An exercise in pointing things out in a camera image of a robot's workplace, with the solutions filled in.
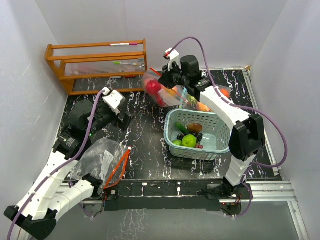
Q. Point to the red apple toy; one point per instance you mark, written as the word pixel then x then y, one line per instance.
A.
pixel 160 101

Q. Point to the aluminium rail frame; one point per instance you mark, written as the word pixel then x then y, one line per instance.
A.
pixel 273 213

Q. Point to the orange pumpkin toy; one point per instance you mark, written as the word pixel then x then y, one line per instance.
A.
pixel 225 93

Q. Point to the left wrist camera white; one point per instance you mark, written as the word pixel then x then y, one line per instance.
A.
pixel 114 99

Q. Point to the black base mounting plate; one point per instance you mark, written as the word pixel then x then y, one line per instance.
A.
pixel 170 195

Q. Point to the pink peach toy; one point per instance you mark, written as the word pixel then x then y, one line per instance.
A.
pixel 202 107

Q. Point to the red grape bunch toy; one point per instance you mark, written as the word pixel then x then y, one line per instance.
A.
pixel 199 146

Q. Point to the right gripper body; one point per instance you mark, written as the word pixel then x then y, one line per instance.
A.
pixel 174 77

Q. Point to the blue zipper plastic bag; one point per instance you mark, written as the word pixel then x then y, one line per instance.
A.
pixel 184 103

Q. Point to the green marker pen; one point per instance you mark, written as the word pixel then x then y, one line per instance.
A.
pixel 125 63

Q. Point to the dark grape bunch toy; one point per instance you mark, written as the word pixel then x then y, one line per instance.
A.
pixel 199 136

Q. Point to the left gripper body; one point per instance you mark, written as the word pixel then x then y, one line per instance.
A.
pixel 104 117

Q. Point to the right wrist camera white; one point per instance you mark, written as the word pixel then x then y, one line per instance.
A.
pixel 172 56

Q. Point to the light blue plastic basket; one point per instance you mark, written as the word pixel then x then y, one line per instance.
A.
pixel 215 140

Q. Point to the pink white marker pen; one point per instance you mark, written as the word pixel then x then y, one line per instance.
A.
pixel 124 44

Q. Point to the wooden shelf rack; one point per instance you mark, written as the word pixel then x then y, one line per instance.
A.
pixel 91 61

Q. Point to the green custard apple toy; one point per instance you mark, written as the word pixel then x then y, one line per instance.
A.
pixel 192 100

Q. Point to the green fruit toy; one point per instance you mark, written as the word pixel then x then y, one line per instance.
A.
pixel 177 142
pixel 189 141

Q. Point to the orange yellow peach toy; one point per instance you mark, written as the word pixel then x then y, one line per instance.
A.
pixel 174 92

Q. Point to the green cucumber toy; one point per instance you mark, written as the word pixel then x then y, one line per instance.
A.
pixel 182 128

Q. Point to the orange zipper bag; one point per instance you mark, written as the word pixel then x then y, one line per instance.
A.
pixel 105 160
pixel 152 74

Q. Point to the pink red dragonfruit toy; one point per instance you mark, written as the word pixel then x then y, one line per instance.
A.
pixel 153 87

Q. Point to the brown kiwi toy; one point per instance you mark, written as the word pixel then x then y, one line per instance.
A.
pixel 194 128

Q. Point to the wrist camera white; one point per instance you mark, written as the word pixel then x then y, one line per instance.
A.
pixel 114 99
pixel 172 56

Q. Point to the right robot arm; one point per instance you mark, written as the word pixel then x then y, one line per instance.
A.
pixel 247 131

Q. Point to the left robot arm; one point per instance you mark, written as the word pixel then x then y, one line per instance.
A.
pixel 54 193

